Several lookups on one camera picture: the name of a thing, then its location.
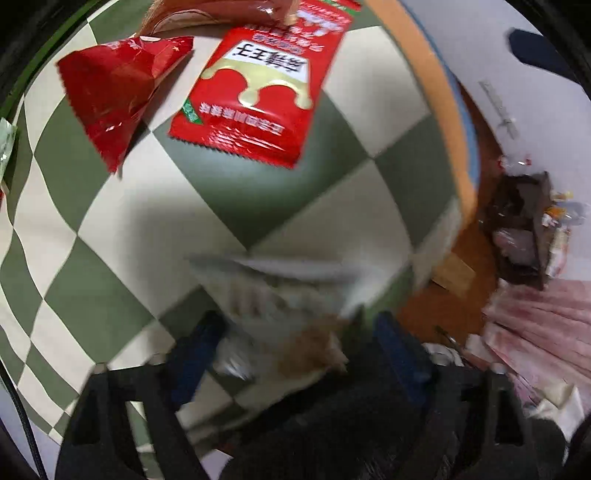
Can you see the dark grey fleece clothing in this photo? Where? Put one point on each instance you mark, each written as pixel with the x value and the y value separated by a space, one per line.
pixel 360 429

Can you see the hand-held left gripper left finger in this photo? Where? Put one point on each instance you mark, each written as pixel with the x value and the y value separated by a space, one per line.
pixel 194 360

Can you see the dark red brown packet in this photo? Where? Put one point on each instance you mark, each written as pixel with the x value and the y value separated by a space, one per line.
pixel 217 14

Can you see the dark wooden shelf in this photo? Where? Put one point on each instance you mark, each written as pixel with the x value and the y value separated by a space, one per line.
pixel 521 235

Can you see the flat cardboard piece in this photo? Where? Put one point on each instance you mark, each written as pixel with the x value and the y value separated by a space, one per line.
pixel 453 274

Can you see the green white checkered mat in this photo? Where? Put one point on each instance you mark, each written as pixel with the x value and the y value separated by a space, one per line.
pixel 231 198

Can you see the blue bedsheet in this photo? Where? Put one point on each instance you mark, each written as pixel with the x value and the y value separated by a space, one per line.
pixel 466 115

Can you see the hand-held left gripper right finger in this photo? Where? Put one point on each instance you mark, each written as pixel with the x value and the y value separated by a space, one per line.
pixel 406 350

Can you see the white cookie packet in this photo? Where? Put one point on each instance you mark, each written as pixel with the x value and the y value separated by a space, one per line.
pixel 277 309

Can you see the pink cloth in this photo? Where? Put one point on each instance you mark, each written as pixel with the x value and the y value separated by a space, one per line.
pixel 545 332

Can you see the small red snack packet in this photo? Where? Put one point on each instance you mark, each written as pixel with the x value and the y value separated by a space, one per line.
pixel 111 92

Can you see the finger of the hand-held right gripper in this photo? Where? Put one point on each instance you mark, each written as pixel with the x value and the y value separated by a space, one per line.
pixel 538 50

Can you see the red packet with gold crown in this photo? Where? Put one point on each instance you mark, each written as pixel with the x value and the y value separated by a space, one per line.
pixel 263 87

